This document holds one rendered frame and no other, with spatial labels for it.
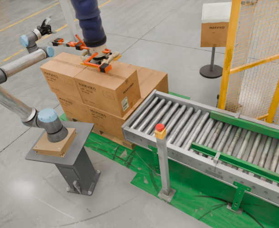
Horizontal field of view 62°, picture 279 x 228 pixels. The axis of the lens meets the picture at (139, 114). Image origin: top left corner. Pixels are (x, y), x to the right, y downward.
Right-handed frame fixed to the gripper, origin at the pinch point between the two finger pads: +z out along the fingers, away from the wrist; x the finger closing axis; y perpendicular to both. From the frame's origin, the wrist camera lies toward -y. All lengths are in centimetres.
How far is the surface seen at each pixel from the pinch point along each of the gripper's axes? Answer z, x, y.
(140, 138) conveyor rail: -14, -102, 89
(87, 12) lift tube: 13.4, 7.5, 33.3
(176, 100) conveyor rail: 50, -99, 98
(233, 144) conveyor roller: 17, -102, 172
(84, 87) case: 3, -74, 8
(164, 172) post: -33, -112, 126
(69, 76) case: 3, -63, -12
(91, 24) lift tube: 15.0, -3.1, 33.4
